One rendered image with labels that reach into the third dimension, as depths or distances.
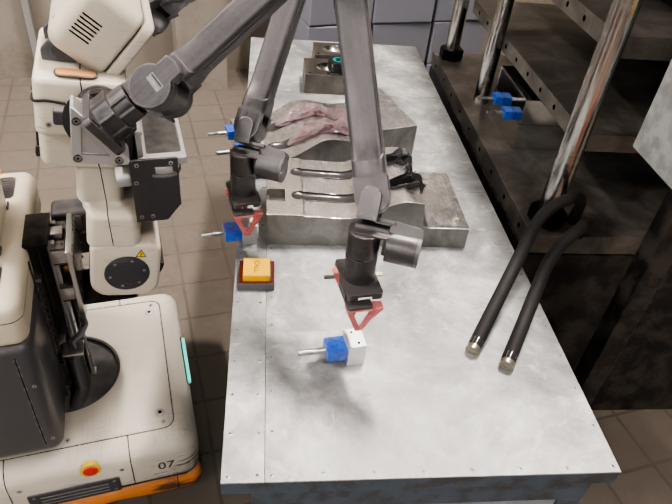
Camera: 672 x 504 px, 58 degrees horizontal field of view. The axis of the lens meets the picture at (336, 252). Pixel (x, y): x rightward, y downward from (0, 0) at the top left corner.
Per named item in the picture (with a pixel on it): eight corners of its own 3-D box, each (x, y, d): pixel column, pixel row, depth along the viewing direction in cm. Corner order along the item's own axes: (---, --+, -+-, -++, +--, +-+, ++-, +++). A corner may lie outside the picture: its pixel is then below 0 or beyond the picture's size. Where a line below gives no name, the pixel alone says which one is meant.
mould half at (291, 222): (265, 244, 148) (266, 198, 139) (266, 185, 168) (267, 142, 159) (464, 247, 154) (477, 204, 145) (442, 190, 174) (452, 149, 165)
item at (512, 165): (525, 253, 167) (532, 235, 163) (430, 64, 266) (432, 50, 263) (801, 257, 177) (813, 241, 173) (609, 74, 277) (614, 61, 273)
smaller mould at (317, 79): (304, 93, 215) (305, 74, 211) (302, 75, 227) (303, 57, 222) (360, 95, 218) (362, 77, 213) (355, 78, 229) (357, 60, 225)
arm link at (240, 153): (236, 138, 136) (225, 150, 131) (264, 145, 134) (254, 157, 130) (236, 165, 140) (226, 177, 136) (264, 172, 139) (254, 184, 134)
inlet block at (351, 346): (299, 372, 118) (300, 353, 115) (294, 353, 122) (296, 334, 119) (363, 364, 121) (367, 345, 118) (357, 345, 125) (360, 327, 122)
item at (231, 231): (203, 250, 144) (201, 232, 141) (199, 237, 147) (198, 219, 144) (257, 243, 148) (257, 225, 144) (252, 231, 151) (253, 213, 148)
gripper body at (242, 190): (252, 184, 146) (252, 157, 141) (261, 208, 139) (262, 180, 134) (225, 187, 144) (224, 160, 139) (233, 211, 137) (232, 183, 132)
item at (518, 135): (511, 149, 200) (526, 100, 189) (488, 111, 220) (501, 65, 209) (652, 154, 206) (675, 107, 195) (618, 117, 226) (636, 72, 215)
